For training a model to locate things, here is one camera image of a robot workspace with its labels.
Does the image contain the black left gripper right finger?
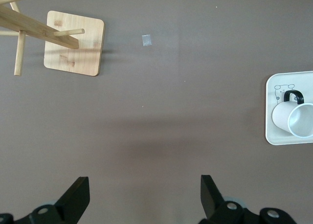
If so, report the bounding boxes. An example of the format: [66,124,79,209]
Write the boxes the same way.
[198,174,298,224]

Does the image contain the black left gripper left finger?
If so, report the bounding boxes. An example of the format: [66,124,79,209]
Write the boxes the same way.
[0,176,90,224]

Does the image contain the white smiley mug black handle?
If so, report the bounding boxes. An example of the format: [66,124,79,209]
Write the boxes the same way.
[271,90,313,138]

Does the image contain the cream rabbit print tray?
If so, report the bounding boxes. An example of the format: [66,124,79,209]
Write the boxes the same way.
[265,71,313,146]

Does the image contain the wooden mug tree stand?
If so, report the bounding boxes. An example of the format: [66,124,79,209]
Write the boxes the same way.
[0,0,106,77]

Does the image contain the small grey tape patch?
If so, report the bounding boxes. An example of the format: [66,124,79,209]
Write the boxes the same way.
[141,34,153,47]

